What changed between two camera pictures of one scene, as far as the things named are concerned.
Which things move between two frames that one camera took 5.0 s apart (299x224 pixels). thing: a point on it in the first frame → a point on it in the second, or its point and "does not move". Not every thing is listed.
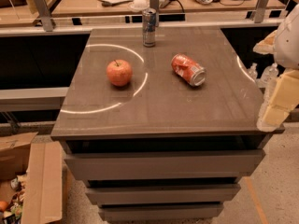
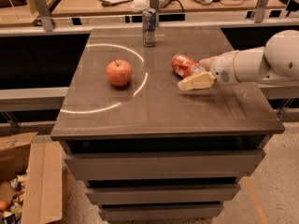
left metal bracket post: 43,10 does not move
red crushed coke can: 189,69 does not move
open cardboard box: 43,162 does not move
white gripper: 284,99 → 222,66
